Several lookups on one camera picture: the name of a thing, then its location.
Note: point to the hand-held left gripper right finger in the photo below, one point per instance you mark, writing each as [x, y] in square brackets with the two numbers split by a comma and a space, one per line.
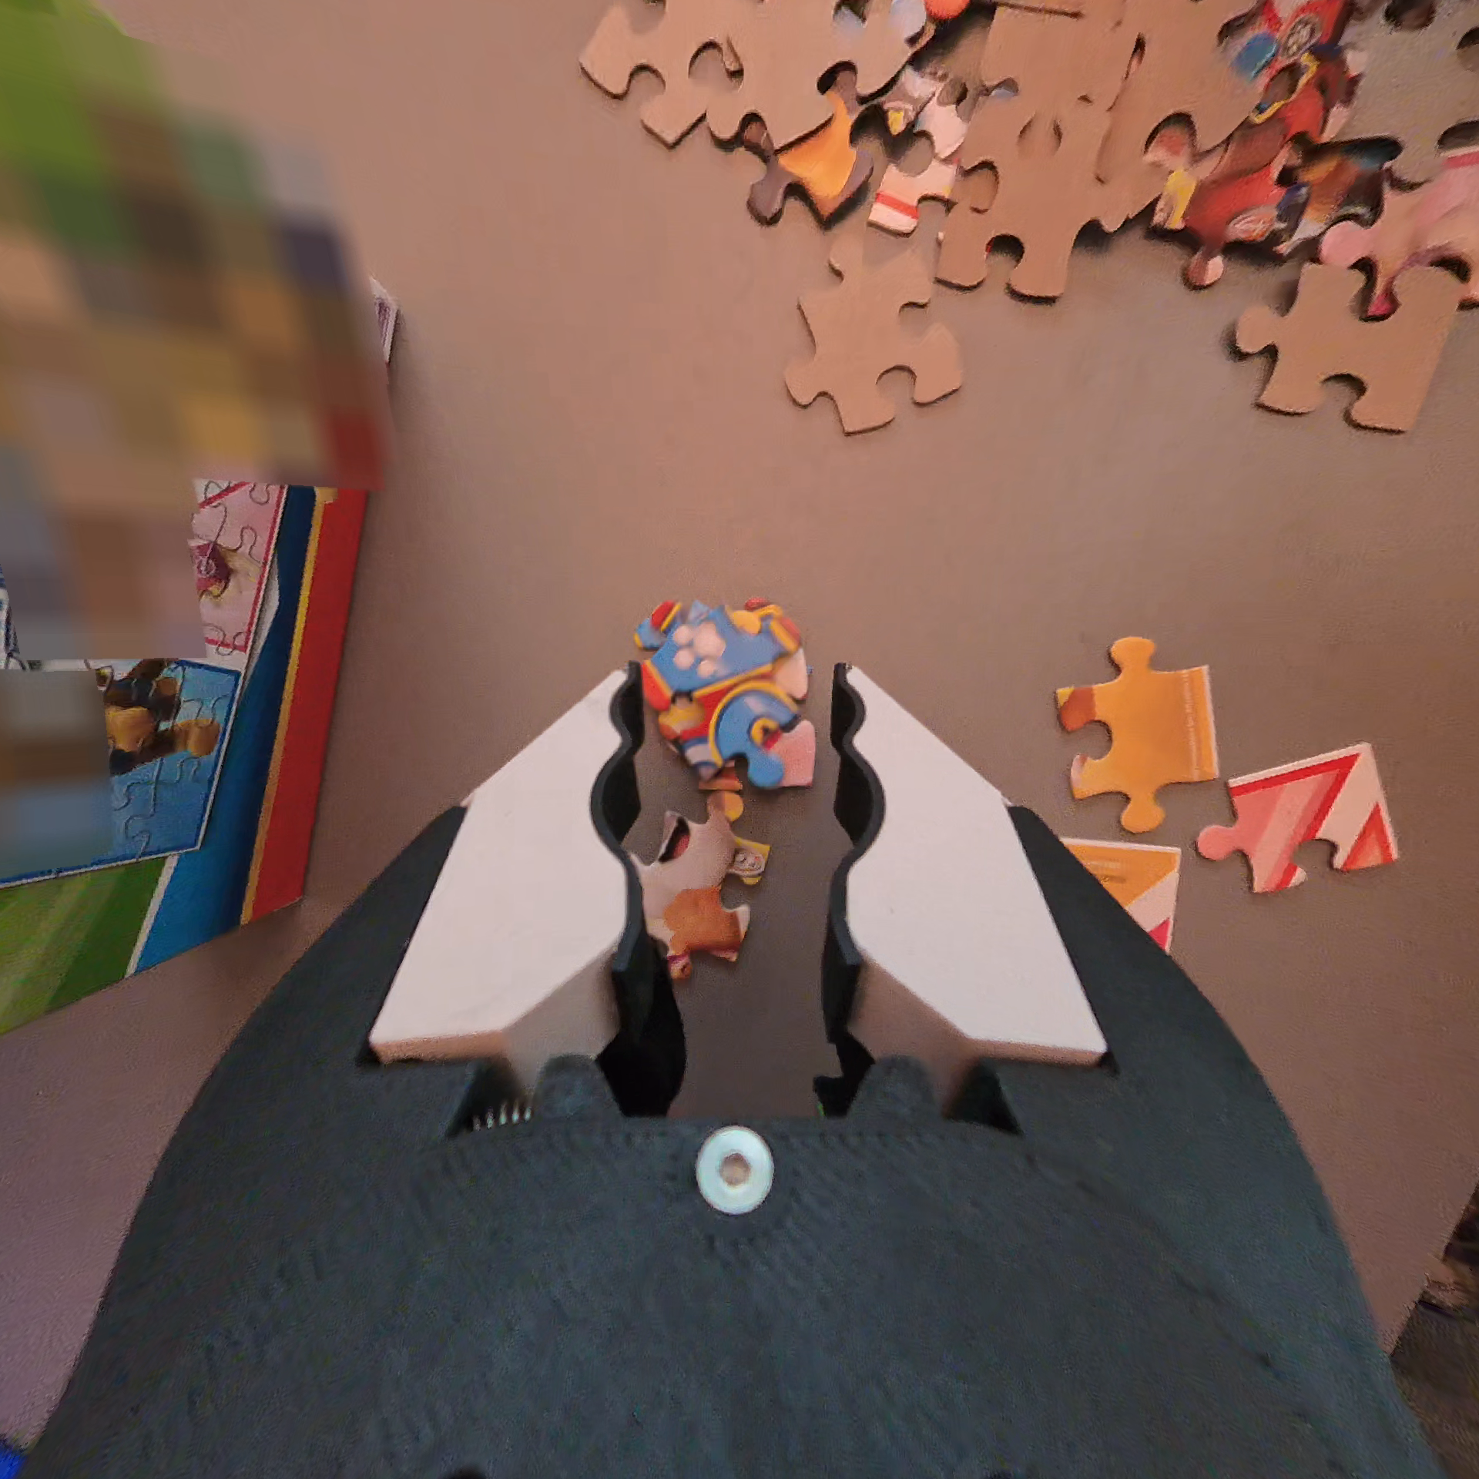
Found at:
[971, 902]

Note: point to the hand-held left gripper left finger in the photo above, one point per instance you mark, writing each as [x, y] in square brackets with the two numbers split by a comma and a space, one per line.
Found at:
[510, 902]

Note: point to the orange white puzzle piece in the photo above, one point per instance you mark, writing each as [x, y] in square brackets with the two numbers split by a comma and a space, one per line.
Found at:
[695, 902]

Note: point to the blue paw print puzzle piece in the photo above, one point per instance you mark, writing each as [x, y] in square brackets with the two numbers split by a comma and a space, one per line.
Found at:
[718, 682]

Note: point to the colourful cardboard puzzle box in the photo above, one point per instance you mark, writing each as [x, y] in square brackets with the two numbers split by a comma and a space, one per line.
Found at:
[290, 694]

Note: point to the pile of puzzle pieces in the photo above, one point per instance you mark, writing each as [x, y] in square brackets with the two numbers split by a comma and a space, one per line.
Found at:
[1040, 150]

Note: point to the plain orange puzzle piece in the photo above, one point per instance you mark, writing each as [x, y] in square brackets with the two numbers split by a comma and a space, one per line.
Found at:
[1156, 728]

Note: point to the red pink striped puzzle piece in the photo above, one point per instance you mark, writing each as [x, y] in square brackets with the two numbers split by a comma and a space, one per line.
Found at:
[1306, 821]

